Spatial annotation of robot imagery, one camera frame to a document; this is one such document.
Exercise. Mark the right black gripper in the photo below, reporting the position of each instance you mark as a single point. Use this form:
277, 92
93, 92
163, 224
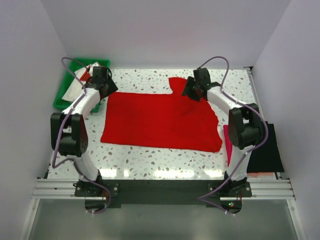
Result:
187, 91

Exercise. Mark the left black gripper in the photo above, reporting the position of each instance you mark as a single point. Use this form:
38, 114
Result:
112, 88

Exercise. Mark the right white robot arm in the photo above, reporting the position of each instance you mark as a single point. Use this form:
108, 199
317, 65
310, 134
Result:
247, 129

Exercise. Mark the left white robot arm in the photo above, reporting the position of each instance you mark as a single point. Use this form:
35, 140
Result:
69, 138

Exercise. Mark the white t shirt red print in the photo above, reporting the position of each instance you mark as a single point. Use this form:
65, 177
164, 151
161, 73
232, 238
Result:
75, 88

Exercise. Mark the green plastic bin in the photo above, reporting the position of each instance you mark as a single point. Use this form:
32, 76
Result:
67, 79

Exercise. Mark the folded magenta t shirt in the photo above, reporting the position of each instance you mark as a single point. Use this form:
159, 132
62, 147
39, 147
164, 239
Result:
228, 144

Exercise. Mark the folded black t shirt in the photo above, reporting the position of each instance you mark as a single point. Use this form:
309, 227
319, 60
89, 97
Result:
266, 159

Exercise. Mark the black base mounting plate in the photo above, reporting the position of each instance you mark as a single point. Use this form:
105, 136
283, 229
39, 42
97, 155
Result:
116, 193

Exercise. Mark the aluminium frame rail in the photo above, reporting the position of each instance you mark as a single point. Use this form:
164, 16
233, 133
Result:
256, 189

